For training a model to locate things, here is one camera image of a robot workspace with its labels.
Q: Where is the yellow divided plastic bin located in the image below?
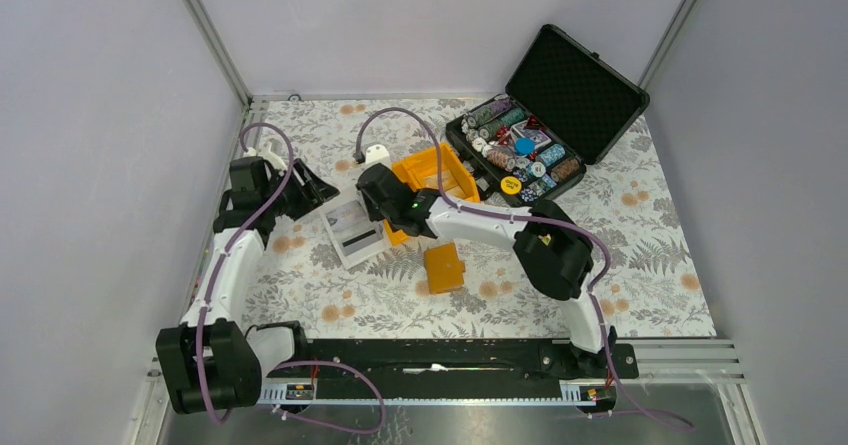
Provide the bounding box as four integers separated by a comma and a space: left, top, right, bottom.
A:
382, 141, 482, 247

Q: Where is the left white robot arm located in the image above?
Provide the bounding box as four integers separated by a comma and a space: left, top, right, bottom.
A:
155, 156, 339, 415

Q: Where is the black poker chip case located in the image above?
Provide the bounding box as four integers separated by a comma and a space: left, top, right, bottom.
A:
445, 24, 650, 207

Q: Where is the yellow round dealer button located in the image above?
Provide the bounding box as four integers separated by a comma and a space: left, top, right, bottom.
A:
500, 175, 523, 196

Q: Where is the blue round chip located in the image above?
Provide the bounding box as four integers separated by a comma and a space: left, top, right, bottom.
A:
514, 137, 536, 156

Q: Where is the white magnetic stripe card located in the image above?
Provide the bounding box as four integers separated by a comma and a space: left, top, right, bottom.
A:
341, 228, 382, 255

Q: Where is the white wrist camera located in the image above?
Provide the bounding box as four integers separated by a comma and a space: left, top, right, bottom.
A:
243, 147, 288, 173
363, 144, 392, 167

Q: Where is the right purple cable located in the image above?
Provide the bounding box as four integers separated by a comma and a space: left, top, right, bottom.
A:
354, 106, 694, 430

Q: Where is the orange card holder wallet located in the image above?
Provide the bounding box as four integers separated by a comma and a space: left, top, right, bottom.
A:
424, 242, 466, 294

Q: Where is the playing card deck box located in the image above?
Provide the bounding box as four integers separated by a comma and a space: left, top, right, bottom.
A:
510, 123, 552, 153

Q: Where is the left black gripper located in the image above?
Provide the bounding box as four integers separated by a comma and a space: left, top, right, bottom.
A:
262, 158, 338, 220

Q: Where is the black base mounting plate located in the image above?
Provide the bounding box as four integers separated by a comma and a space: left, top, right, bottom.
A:
270, 339, 639, 402

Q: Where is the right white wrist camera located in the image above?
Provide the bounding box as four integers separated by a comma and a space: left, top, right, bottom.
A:
363, 144, 392, 167

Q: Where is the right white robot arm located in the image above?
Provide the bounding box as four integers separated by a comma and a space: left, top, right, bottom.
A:
356, 164, 614, 377

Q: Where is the aluminium frame rail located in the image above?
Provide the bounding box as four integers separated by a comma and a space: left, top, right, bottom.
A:
178, 97, 269, 327

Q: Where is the clear plastic card bin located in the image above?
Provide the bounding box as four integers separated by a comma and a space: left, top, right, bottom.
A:
319, 187, 391, 270

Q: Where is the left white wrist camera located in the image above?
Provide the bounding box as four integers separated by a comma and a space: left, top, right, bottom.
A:
243, 147, 288, 173

